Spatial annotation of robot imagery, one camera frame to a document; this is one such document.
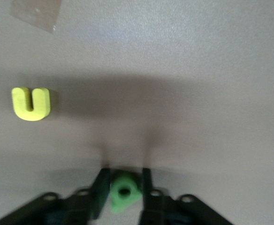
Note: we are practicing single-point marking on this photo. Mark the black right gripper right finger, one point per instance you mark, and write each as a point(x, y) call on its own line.
point(151, 206)

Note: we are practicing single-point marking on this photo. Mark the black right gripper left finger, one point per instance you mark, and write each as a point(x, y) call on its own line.
point(99, 197)

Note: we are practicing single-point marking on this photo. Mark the green foam letter b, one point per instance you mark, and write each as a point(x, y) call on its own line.
point(118, 204)

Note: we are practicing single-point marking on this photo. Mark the yellow foam letter u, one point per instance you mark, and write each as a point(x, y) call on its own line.
point(31, 114)

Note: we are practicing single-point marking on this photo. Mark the brown tape patch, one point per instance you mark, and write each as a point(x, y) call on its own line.
point(36, 14)

